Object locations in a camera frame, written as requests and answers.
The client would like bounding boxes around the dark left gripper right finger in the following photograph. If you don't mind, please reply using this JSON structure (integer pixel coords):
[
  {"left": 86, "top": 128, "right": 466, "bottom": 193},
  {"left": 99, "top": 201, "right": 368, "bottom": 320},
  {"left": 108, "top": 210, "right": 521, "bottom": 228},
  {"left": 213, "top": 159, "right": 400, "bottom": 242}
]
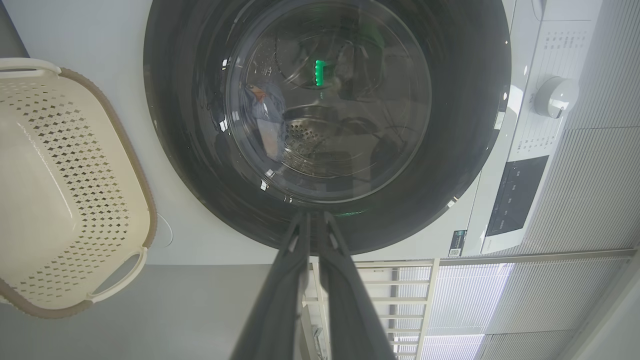
[{"left": 317, "top": 211, "right": 396, "bottom": 360}]

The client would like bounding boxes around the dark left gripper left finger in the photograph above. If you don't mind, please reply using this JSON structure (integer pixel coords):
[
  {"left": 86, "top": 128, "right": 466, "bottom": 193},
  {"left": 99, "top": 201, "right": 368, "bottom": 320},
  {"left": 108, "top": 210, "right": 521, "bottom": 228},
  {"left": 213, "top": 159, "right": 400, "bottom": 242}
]
[{"left": 230, "top": 212, "right": 311, "bottom": 360}]

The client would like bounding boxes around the black round glass washer door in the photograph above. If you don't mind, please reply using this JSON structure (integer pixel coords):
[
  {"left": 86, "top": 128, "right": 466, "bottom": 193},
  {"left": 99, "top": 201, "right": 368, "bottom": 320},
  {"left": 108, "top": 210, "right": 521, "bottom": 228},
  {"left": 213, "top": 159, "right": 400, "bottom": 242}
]
[{"left": 143, "top": 0, "right": 512, "bottom": 256}]

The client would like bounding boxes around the cream perforated laundry basket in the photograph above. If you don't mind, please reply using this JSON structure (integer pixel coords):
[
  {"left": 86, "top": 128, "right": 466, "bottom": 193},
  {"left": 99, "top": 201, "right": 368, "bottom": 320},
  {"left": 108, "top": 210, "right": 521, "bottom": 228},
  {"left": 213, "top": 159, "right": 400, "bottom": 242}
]
[{"left": 0, "top": 57, "right": 158, "bottom": 320}]

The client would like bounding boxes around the white front-load washing machine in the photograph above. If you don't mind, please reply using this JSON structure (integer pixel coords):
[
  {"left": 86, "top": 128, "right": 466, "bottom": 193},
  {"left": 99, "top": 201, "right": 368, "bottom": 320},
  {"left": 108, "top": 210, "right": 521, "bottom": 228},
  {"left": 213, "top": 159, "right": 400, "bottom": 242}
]
[{"left": 0, "top": 0, "right": 606, "bottom": 266}]

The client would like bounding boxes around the white metal railing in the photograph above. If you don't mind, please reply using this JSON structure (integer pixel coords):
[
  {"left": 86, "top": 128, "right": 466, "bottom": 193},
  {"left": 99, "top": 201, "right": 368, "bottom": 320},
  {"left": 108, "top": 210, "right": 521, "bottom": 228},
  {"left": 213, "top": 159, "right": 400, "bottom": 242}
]
[{"left": 300, "top": 249, "right": 640, "bottom": 360}]

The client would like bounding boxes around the small black green sticker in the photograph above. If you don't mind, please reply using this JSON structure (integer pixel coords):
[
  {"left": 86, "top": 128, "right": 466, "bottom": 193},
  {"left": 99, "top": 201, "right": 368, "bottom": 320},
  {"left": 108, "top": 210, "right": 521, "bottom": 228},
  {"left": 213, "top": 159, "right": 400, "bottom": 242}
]
[{"left": 448, "top": 230, "right": 467, "bottom": 258}]

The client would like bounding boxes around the round white filter cover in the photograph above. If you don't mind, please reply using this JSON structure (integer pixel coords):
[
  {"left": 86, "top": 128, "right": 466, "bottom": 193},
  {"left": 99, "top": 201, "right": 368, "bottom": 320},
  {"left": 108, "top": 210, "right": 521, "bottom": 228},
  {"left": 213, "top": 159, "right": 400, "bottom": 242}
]
[{"left": 156, "top": 212, "right": 174, "bottom": 249}]

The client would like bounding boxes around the black washer control panel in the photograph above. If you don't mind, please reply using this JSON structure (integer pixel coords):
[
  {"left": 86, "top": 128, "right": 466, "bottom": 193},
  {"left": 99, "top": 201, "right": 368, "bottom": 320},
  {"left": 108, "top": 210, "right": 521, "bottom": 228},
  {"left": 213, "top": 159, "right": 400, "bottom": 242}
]
[{"left": 486, "top": 155, "right": 550, "bottom": 237}]

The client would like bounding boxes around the white round control knob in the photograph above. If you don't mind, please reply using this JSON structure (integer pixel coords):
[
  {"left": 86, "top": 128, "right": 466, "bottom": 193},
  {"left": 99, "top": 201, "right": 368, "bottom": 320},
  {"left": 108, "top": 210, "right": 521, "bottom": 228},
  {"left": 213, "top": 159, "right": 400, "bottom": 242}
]
[{"left": 534, "top": 76, "right": 581, "bottom": 119}]

